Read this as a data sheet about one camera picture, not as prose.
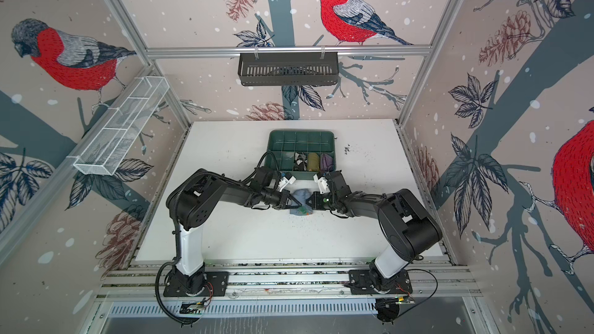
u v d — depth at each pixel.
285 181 0.90
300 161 0.97
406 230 0.46
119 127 0.77
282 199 0.84
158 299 0.68
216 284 0.73
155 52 0.93
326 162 0.96
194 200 0.54
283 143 1.18
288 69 1.06
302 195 0.90
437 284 0.67
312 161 0.97
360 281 0.73
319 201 0.81
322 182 0.86
